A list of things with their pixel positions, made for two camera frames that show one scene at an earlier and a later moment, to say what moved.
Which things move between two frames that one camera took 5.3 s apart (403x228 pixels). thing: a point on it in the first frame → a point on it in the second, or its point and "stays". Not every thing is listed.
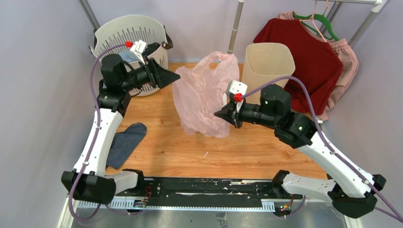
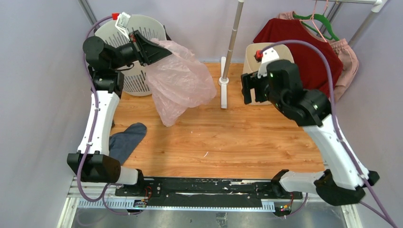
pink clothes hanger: x=311 y=19 stays
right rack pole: x=364 y=25 stays
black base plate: x=183 y=192 stays
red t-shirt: x=316 y=63 stays
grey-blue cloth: x=123 y=144 stays
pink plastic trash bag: x=200 y=91 → x=177 y=81
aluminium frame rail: x=72 y=208 stays
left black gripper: x=158 y=77 → x=144 y=50
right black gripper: x=230 y=114 → x=250 y=81
